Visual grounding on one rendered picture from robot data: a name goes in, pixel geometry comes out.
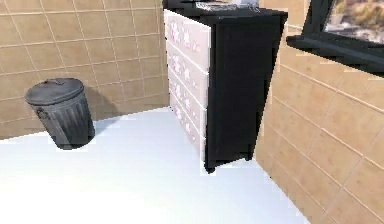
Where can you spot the grey ribbed trash bin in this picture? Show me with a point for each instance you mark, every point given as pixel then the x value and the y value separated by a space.
pixel 63 110

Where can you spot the black chest of drawers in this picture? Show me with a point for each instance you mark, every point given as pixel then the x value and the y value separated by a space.
pixel 233 86

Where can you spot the black framed window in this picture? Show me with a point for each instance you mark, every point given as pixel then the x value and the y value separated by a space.
pixel 346 30

